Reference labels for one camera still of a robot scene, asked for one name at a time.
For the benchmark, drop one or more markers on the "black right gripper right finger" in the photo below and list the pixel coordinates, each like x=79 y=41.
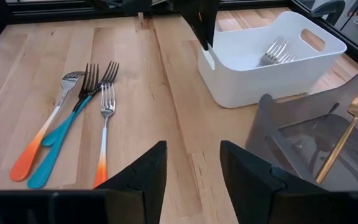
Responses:
x=250 y=193

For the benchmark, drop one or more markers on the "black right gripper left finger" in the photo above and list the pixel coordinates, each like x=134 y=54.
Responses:
x=145 y=186

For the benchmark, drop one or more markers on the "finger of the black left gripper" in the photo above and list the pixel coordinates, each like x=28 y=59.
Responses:
x=205 y=21

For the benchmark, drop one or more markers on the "grey translucent plastic bin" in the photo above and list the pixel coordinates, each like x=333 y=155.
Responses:
x=278 y=124

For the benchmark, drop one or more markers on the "white plastic bin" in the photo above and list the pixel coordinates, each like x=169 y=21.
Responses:
x=259 y=84

